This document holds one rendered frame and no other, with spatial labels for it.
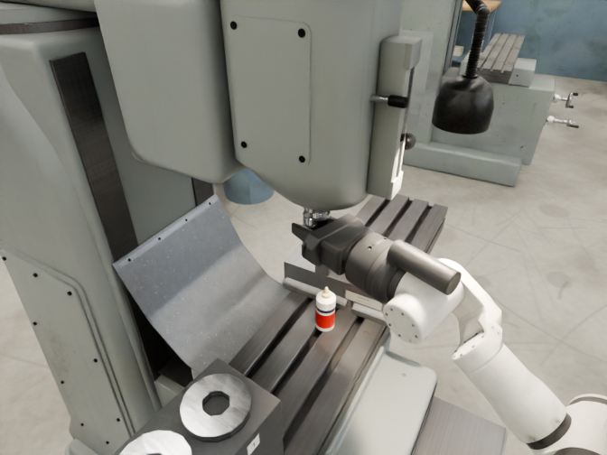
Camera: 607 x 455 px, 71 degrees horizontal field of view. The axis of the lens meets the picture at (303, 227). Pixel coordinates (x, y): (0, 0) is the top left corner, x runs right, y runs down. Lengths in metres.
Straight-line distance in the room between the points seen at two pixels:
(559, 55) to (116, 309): 6.73
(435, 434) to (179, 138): 0.80
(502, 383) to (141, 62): 0.63
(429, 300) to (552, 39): 6.64
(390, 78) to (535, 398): 0.43
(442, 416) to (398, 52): 0.80
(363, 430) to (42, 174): 0.76
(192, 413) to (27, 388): 1.79
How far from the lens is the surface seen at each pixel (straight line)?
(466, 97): 0.57
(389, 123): 0.58
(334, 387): 0.85
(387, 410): 0.97
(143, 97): 0.68
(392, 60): 0.56
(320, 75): 0.51
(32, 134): 0.85
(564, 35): 7.12
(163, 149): 0.69
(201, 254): 1.04
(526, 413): 0.63
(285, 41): 0.52
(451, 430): 1.08
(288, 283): 1.02
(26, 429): 2.21
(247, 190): 3.11
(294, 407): 0.82
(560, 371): 2.37
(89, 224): 0.88
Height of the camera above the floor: 1.66
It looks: 35 degrees down
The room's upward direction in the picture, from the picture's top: straight up
